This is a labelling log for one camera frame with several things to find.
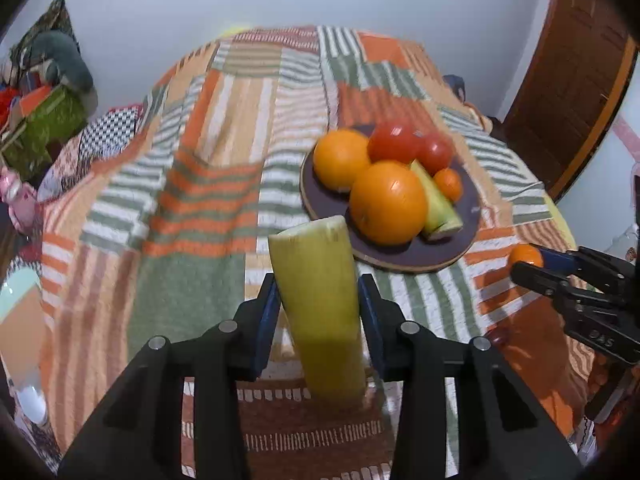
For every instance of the pink toy figure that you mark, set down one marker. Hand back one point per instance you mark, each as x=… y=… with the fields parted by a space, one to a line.
x=17 y=200

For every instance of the red bag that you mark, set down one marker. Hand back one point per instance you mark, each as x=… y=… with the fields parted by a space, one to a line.
x=7 y=105

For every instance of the red tomato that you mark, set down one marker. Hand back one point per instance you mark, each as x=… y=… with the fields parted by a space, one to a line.
x=392 y=140
x=436 y=152

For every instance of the checkered cloth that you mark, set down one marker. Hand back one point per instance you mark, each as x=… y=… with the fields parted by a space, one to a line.
x=110 y=130

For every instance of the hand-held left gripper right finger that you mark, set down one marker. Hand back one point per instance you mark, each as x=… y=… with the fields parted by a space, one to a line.
x=372 y=330

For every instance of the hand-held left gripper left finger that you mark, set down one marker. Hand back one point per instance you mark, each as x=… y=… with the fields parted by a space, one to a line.
x=267 y=330

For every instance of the green storage box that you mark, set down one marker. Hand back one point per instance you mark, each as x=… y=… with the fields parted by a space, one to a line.
x=50 y=120

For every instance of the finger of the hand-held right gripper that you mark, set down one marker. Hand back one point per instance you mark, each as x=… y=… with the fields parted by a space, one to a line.
x=557 y=259
x=540 y=277

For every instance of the purple round plate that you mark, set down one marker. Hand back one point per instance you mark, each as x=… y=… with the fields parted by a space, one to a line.
x=327 y=205

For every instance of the dark floral cushion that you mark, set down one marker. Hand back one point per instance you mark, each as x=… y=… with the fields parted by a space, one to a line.
x=50 y=20

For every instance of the small tangerine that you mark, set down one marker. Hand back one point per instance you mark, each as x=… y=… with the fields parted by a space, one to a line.
x=526 y=256
x=448 y=184

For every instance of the white wardrobe door with hearts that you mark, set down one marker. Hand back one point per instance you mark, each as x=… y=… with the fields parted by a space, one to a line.
x=610 y=170

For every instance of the pale teal plate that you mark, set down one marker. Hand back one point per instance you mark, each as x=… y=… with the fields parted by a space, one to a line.
x=17 y=290

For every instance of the large orange with sticker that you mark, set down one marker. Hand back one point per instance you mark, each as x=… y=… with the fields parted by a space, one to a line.
x=387 y=205

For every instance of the sugarcane piece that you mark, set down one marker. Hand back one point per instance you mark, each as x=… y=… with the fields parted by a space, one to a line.
x=320 y=300
x=440 y=212

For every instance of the brown wooden door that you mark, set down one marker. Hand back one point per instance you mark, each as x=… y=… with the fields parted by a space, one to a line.
x=570 y=70

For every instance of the striped patchwork blanket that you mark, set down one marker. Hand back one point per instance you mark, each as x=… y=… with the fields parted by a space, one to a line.
x=200 y=210

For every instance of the dark red date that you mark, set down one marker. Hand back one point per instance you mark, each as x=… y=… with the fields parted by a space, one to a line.
x=500 y=336

